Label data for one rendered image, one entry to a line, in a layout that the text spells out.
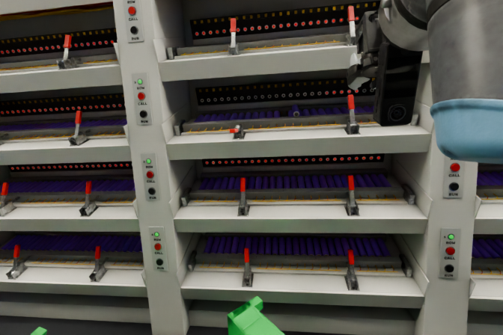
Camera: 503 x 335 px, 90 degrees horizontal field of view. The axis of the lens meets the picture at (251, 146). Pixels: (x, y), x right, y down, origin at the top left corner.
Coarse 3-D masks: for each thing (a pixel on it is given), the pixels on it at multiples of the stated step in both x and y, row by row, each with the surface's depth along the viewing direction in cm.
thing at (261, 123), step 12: (228, 120) 66; (240, 120) 66; (252, 120) 65; (264, 120) 64; (276, 120) 64; (288, 120) 64; (300, 120) 64; (312, 120) 63; (324, 120) 63; (336, 120) 63; (360, 120) 62; (372, 120) 62
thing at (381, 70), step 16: (384, 48) 32; (384, 64) 33; (400, 64) 32; (416, 64) 32; (384, 80) 33; (400, 80) 33; (416, 80) 33; (384, 96) 34; (400, 96) 34; (384, 112) 35; (400, 112) 34
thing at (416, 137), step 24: (360, 96) 71; (168, 120) 63; (192, 120) 77; (432, 120) 54; (168, 144) 62; (192, 144) 61; (216, 144) 61; (240, 144) 60; (264, 144) 59; (288, 144) 59; (312, 144) 58; (336, 144) 58; (360, 144) 57; (384, 144) 56; (408, 144) 56
